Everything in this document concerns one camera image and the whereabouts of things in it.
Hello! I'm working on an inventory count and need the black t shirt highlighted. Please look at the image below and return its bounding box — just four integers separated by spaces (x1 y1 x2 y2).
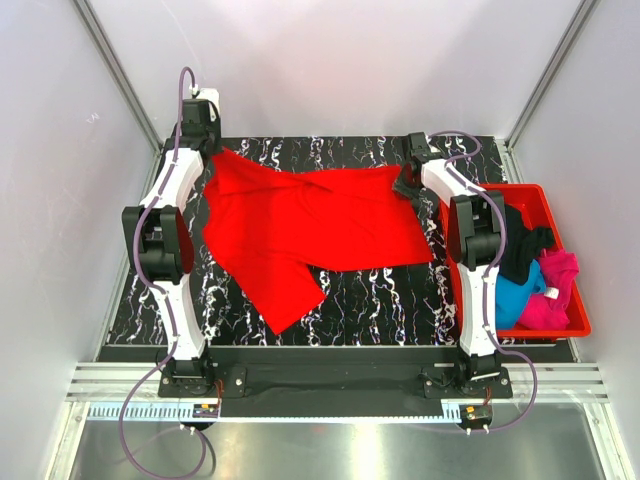
500 205 555 285

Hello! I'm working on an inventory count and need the right yellow connector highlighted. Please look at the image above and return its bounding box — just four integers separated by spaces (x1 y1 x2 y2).
461 405 493 421

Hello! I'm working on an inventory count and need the yellow connector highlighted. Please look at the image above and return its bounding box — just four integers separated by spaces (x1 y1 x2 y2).
461 405 493 421
192 403 220 419

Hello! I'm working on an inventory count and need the left yellow connector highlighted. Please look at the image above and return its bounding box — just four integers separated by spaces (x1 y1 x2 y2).
192 403 220 419

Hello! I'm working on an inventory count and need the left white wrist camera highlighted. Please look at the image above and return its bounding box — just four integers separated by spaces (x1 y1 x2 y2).
189 85 220 121

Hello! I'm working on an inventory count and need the red t shirt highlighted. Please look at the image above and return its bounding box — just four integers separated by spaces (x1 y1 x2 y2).
203 150 433 334

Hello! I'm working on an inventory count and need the red plastic bin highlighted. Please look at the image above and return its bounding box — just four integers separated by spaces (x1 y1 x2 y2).
437 182 593 343

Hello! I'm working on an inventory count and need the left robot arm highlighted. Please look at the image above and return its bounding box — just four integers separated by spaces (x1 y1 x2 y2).
122 88 221 396

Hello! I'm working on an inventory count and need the blue t shirt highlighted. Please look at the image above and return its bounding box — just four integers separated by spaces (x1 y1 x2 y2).
495 260 547 330

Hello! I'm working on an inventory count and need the left aluminium frame post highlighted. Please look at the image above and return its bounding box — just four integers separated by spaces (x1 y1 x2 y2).
70 0 161 154

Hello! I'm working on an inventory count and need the pink t shirt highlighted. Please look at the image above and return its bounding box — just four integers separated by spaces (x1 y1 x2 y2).
518 249 580 331

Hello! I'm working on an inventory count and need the aluminium rail with cable duct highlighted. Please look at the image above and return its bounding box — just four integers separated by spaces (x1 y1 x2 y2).
66 363 608 424

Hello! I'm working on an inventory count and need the right aluminium frame post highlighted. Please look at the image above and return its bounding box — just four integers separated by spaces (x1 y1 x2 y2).
504 0 600 151

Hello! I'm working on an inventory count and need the aluminium frame post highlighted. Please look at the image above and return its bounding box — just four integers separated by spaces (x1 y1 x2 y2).
504 0 600 151
70 0 161 154

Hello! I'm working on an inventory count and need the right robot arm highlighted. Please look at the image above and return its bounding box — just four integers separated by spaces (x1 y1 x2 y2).
393 132 506 397

